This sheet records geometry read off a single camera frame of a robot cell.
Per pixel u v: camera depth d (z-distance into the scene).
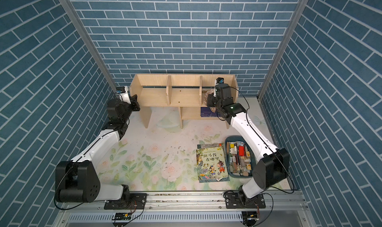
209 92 0.81
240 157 0.87
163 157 0.89
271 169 0.42
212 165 0.85
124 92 0.70
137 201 0.73
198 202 0.75
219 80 0.69
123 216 0.72
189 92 0.91
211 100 0.72
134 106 0.75
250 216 0.71
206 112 0.96
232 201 0.73
